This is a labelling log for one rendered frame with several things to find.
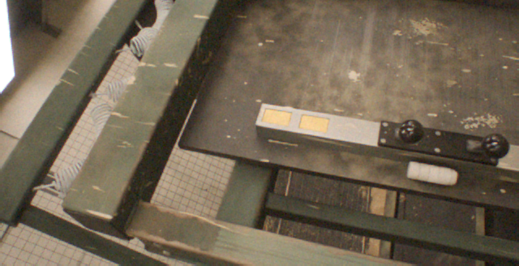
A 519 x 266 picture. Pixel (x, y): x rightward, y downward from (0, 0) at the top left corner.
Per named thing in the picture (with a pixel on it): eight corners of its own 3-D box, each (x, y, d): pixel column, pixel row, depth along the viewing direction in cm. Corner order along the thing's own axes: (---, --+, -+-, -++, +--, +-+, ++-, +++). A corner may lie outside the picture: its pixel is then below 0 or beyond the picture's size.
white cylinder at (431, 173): (405, 180, 69) (452, 189, 67) (409, 173, 66) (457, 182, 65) (407, 165, 70) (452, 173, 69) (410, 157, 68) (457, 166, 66)
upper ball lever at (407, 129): (410, 148, 69) (424, 146, 56) (388, 143, 70) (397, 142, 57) (413, 126, 69) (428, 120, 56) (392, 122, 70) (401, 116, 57)
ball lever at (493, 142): (482, 160, 66) (512, 161, 53) (459, 156, 67) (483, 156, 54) (485, 138, 66) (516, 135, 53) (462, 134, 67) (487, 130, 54)
